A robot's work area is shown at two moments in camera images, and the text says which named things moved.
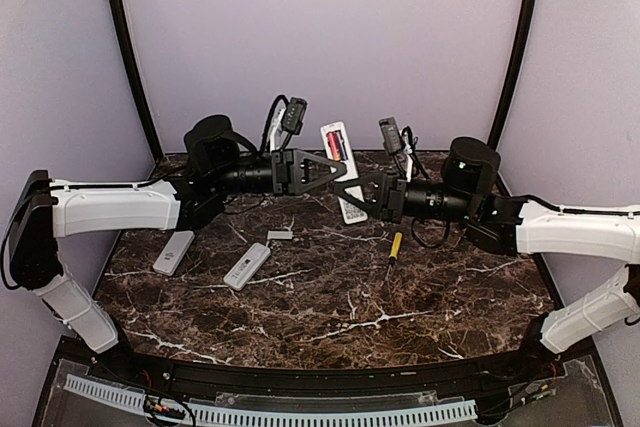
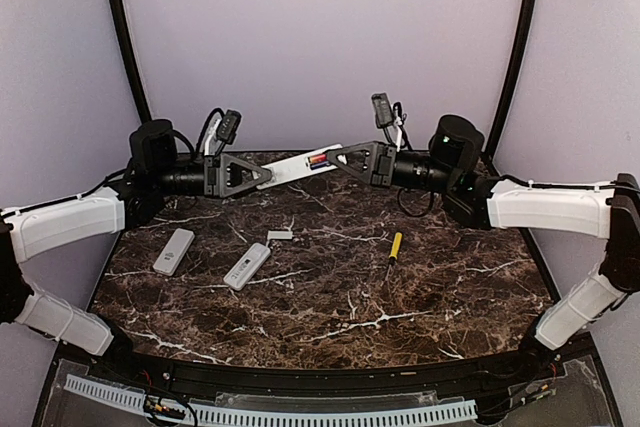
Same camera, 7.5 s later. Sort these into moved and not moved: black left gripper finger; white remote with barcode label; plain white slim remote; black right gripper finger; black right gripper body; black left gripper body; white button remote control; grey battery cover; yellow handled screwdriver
Moved: black right gripper body; black right gripper finger; white button remote control; black left gripper body; black left gripper finger
Not moved: grey battery cover; white remote with barcode label; plain white slim remote; yellow handled screwdriver
